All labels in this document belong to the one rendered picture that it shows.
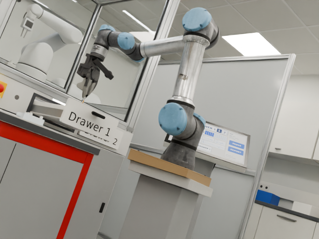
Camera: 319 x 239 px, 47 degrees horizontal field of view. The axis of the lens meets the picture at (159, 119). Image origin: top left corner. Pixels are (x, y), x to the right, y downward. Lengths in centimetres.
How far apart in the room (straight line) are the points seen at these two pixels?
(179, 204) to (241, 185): 160
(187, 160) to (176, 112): 23
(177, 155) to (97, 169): 76
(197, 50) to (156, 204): 63
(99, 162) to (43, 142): 92
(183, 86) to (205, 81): 222
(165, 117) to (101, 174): 87
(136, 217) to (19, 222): 46
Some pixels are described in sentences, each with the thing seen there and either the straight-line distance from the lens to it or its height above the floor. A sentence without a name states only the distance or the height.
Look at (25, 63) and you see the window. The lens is 191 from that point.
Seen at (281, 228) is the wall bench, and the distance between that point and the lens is 427.
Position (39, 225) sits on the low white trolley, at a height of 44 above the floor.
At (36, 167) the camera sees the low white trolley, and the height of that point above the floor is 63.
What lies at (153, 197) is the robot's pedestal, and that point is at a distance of 151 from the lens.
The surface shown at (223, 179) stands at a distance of 316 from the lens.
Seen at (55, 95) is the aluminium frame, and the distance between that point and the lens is 197.
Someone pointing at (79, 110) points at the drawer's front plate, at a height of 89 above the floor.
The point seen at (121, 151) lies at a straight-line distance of 226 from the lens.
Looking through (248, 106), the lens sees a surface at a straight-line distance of 325.
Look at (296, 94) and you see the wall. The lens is 552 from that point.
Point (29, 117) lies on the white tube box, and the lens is 154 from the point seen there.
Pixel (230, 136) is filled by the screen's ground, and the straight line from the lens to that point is 243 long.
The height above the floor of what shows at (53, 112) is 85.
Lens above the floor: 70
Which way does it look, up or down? 10 degrees up
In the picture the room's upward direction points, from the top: 19 degrees clockwise
